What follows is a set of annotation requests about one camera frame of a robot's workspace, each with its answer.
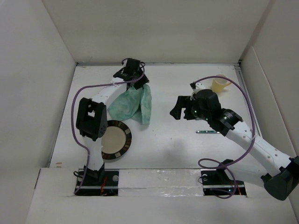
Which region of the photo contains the green patterned cloth napkin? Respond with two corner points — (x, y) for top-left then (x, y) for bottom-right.
(108, 84), (152, 126)

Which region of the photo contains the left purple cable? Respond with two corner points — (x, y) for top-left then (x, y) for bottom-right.
(71, 58), (147, 194)

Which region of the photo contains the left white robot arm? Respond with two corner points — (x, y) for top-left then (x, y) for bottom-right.
(72, 58), (149, 185)

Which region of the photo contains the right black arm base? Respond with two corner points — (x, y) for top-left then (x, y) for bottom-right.
(198, 165), (247, 199)

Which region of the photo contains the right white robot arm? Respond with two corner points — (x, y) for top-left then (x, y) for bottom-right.
(170, 89), (299, 201)

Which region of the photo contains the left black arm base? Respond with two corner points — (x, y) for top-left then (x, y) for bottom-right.
(73, 166), (120, 196)

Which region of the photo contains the dark rimmed beige plate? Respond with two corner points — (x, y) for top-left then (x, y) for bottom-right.
(101, 120), (132, 161)

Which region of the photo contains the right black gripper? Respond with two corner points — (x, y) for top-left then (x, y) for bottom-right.
(170, 95), (210, 122)

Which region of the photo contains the yellow ceramic mug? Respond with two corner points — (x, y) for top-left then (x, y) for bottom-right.
(211, 74), (231, 93)

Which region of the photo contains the green handled fork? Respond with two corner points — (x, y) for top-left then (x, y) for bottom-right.
(196, 130), (220, 134)

